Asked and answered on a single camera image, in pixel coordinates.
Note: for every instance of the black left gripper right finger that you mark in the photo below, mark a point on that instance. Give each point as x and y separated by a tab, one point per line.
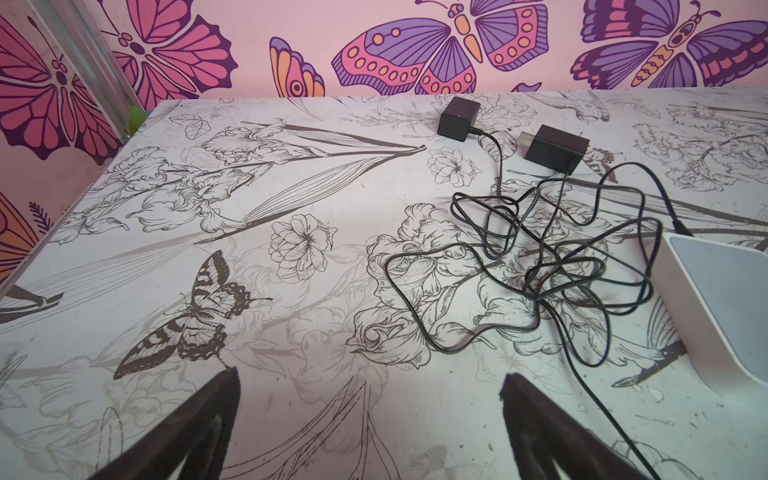
548	443

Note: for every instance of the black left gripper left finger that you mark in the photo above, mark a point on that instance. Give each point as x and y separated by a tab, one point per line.
191	442

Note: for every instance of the white network switch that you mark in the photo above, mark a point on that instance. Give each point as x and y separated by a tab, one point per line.
716	295

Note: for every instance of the black power adapter right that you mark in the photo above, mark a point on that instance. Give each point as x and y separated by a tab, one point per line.
554	149

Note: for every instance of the black power adapter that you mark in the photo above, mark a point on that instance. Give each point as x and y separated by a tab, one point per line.
458	118
554	149

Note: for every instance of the black power adapter left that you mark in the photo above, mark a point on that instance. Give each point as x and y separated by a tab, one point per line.
458	118

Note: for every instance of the aluminium frame post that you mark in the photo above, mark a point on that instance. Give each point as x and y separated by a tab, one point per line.
72	27

